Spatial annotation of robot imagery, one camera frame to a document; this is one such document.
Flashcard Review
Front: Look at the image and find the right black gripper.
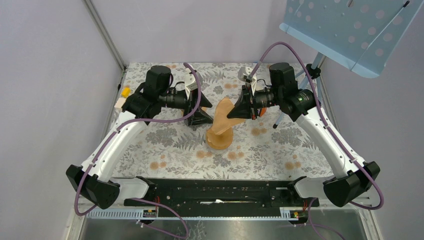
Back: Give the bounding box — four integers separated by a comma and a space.
227, 82, 283, 120

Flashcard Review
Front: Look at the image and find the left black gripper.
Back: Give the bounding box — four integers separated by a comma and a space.
159, 87, 214, 125

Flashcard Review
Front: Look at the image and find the orange coffee filter box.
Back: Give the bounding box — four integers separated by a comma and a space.
257, 107, 267, 118

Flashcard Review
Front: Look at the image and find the brown paper coffee filter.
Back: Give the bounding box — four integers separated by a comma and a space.
206, 128, 234, 144

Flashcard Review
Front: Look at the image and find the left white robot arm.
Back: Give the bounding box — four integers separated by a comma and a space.
65, 62, 213, 216

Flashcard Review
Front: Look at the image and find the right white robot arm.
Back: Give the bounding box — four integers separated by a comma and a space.
227, 62, 381, 207

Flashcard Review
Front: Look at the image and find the floral tablecloth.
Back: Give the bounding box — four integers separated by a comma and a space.
112, 62, 333, 180

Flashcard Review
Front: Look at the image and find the yellow block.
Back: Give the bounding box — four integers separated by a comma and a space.
121, 87, 131, 98

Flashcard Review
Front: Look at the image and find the beige wooden block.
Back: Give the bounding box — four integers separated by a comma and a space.
114, 97, 126, 111

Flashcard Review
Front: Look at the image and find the blue perforated stand tray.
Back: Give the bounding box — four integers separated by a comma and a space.
279, 0, 424, 79

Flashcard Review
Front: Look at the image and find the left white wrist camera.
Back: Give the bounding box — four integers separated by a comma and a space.
184, 73, 198, 99

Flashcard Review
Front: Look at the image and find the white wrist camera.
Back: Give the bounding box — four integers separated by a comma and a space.
237, 66, 257, 95
184, 73, 198, 99

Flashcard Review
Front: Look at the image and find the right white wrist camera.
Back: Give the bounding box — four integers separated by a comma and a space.
237, 66, 257, 95

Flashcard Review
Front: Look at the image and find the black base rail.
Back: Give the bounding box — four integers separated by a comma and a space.
144, 178, 320, 219

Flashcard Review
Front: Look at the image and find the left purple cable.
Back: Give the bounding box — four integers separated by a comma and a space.
73, 62, 203, 239

